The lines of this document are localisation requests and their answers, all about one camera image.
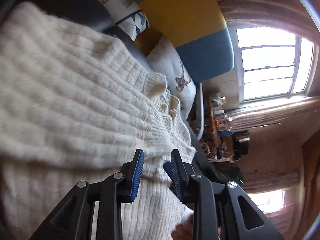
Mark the grey yellow blue headboard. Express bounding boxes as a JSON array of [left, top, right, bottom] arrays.
[[136, 0, 234, 83]]

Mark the cluttered wooden desk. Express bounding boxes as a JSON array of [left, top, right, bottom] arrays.
[[200, 93, 251, 163]]

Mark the black leather mat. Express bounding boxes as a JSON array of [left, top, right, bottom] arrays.
[[0, 0, 227, 240]]

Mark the cream knitted sweater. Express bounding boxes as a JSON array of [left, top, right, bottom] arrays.
[[0, 2, 197, 240]]

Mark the pink curtain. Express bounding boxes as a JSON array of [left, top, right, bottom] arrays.
[[209, 0, 319, 239]]

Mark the white patterned triangle pillow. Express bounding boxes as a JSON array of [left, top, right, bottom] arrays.
[[98, 0, 150, 40]]

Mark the window with white frame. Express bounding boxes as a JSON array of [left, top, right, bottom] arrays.
[[228, 24, 318, 103]]

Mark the white deer print pillow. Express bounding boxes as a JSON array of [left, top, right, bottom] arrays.
[[147, 35, 196, 119]]

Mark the person's hand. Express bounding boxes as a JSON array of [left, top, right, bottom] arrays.
[[171, 214, 193, 240]]

